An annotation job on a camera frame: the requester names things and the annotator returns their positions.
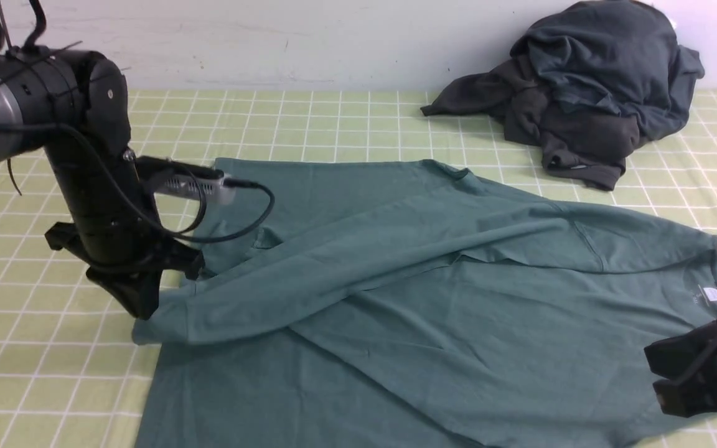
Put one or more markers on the green long-sleeve top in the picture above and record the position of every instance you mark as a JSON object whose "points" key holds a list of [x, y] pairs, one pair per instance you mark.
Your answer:
{"points": [[413, 304]]}

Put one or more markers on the dark grey clothes pile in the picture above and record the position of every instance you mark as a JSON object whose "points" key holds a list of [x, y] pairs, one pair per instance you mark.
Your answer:
{"points": [[588, 85]]}

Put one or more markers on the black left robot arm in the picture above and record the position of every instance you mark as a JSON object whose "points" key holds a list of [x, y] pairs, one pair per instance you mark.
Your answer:
{"points": [[73, 104]]}

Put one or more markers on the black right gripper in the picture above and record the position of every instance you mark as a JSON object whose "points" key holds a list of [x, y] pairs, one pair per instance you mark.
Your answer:
{"points": [[687, 369]]}

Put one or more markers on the green checked tablecloth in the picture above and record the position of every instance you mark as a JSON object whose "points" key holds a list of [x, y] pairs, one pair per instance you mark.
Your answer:
{"points": [[69, 374]]}

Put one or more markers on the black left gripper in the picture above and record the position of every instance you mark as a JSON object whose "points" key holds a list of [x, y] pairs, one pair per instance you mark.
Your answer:
{"points": [[127, 261]]}

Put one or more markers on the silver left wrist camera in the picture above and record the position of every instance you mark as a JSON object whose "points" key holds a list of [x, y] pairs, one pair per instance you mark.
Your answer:
{"points": [[180, 180]]}

